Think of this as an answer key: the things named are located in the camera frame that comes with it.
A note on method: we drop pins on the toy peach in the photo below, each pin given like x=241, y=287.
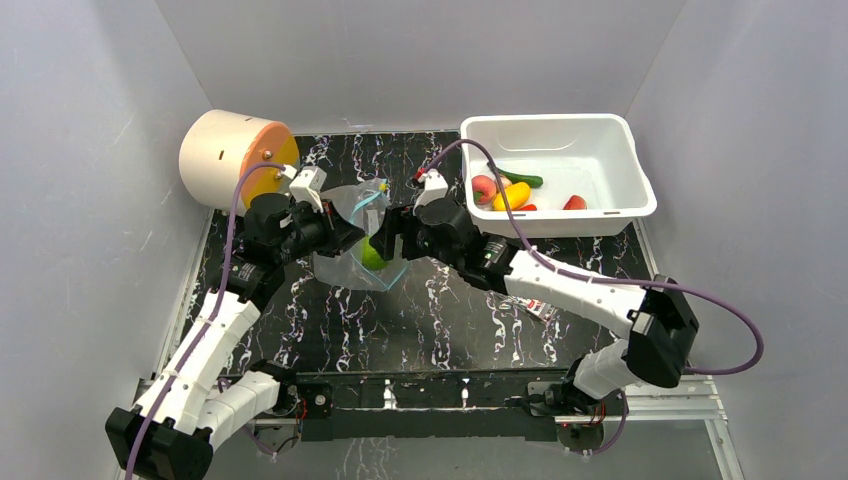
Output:
x=484, y=189

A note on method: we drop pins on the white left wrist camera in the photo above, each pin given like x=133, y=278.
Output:
x=304, y=185

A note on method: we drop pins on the aluminium frame rail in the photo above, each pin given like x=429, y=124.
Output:
x=694, y=399

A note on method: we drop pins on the clear zip top bag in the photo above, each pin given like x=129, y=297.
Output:
x=364, y=206

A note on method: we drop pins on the cream cylinder with orange face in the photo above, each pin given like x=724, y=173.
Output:
x=219, y=148

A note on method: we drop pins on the yellow toy mango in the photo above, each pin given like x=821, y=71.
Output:
x=513, y=197

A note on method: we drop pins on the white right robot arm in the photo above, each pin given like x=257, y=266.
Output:
x=653, y=324

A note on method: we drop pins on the green toy lime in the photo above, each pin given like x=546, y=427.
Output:
x=370, y=259

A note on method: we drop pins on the pack of coloured markers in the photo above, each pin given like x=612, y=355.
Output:
x=538, y=310

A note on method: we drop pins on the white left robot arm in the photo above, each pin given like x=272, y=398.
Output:
x=175, y=427

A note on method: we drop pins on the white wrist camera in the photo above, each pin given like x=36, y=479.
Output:
x=304, y=185
x=433, y=184

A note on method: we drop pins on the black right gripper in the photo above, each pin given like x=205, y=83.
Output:
x=404, y=229

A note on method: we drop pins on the green toy cucumber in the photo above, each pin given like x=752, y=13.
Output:
x=533, y=181

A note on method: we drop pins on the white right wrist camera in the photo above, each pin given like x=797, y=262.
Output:
x=433, y=184

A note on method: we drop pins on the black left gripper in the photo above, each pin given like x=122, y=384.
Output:
x=339, y=235

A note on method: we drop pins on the white plastic bin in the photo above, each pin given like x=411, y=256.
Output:
x=592, y=155

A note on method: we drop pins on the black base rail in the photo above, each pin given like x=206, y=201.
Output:
x=424, y=404

